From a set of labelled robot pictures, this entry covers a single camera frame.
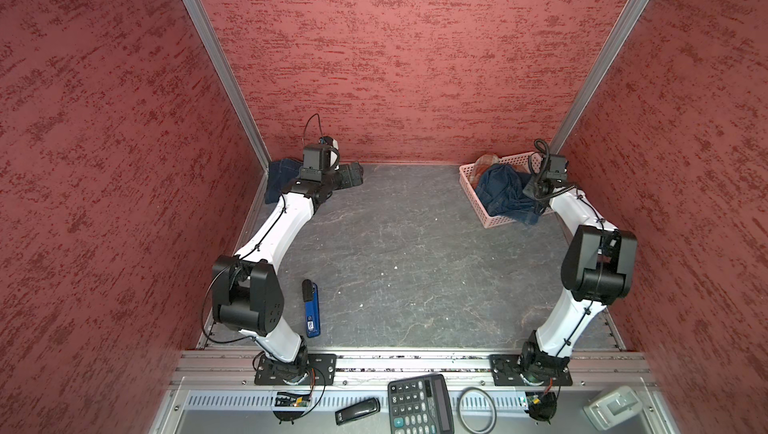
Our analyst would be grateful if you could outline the dark denim button skirt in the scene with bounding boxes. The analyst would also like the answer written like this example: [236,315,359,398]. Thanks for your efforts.
[264,158,302,205]

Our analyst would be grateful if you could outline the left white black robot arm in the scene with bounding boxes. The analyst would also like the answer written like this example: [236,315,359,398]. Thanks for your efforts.
[204,162,364,385]

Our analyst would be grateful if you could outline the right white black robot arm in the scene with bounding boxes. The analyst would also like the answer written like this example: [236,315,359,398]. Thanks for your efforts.
[518,169,638,386]

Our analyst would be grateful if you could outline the pink perforated plastic basket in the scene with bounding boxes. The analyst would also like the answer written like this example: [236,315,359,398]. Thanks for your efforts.
[459,153,551,228]

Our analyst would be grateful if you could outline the red cloth in basket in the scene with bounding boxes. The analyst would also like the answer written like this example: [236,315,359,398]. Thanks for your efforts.
[471,154,500,180]

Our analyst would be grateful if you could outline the right circuit board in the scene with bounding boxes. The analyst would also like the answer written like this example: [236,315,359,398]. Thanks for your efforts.
[526,392,558,423]

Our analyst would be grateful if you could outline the circuit board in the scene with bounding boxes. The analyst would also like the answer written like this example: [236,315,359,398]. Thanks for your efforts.
[274,391,313,409]
[526,392,558,423]

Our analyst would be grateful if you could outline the grey white box device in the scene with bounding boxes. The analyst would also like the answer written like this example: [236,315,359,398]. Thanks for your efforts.
[583,385,644,431]

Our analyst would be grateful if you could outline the left circuit board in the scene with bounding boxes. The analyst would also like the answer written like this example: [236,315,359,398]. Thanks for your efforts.
[274,391,313,409]

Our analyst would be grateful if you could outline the black calculator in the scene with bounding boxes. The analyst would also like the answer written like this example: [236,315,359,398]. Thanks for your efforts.
[387,374,455,434]

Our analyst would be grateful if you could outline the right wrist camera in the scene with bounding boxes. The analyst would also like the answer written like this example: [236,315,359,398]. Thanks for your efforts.
[539,154,568,182]

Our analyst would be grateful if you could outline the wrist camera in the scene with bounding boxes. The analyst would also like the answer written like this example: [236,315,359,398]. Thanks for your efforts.
[539,154,568,182]
[299,136,340,183]

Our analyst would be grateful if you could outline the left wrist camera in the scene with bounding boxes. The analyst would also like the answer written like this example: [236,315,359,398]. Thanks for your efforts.
[299,136,340,183]

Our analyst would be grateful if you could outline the right aluminium corner post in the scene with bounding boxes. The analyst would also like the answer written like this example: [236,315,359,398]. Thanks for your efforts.
[549,0,650,154]

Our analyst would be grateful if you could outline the aluminium corner post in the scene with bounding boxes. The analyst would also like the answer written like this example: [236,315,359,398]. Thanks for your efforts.
[182,0,271,171]
[549,0,650,154]

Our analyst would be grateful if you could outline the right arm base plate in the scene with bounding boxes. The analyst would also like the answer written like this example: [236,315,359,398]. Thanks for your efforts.
[489,354,573,388]

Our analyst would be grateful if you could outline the aluminium front rail frame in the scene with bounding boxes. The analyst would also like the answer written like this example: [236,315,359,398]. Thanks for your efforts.
[149,348,679,433]

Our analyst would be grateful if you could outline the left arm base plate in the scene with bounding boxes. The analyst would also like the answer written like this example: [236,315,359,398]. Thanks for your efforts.
[253,353,338,387]

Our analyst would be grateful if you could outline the black cable loop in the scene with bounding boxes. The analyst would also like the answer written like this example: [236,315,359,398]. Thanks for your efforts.
[457,386,498,434]

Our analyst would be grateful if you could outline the left aluminium corner post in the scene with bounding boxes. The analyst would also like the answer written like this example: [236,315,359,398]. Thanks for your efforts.
[182,0,271,171]

